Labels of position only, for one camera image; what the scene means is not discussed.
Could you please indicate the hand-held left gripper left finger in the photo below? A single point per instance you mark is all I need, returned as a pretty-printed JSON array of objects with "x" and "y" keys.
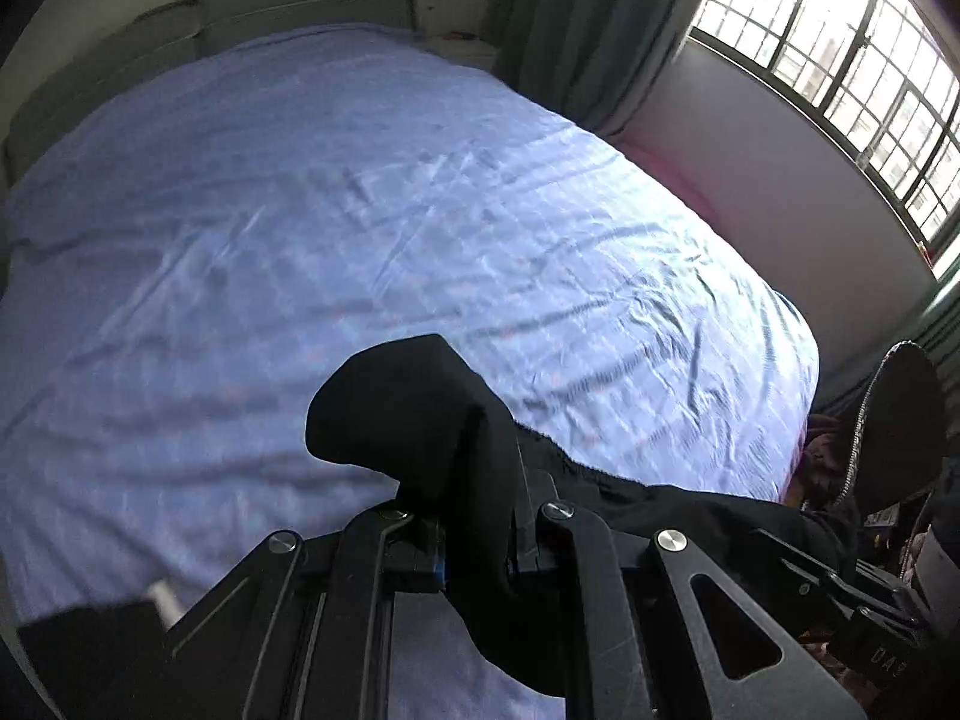
[{"x": 420, "y": 547}]

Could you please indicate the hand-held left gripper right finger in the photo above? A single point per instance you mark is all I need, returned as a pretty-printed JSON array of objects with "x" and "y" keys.
[{"x": 536, "y": 540}]

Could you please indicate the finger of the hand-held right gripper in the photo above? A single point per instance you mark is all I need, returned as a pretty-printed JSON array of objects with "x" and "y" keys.
[{"x": 810, "y": 570}]

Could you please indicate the black pants with white print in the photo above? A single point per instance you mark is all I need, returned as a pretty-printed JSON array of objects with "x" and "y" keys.
[{"x": 420, "y": 405}]

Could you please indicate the folded white pants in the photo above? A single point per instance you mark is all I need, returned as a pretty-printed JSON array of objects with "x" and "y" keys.
[{"x": 161, "y": 600}]

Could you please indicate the folded black pants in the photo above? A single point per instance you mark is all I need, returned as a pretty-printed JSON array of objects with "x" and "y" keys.
[{"x": 82, "y": 652}]

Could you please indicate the light blue bed sheet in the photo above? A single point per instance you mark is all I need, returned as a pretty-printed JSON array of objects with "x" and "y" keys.
[{"x": 337, "y": 240}]

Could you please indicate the purple blanket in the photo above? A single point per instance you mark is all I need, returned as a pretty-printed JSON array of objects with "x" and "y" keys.
[{"x": 675, "y": 180}]

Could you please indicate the white nightstand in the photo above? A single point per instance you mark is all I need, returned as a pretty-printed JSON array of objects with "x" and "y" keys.
[{"x": 472, "y": 54}]

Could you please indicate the barred window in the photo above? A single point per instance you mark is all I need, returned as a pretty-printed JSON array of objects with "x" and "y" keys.
[{"x": 840, "y": 60}]

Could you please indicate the teal curtain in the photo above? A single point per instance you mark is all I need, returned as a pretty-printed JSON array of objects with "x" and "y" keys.
[{"x": 592, "y": 22}]

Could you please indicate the grey padded headboard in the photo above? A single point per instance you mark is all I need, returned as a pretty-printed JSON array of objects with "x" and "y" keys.
[{"x": 285, "y": 7}]

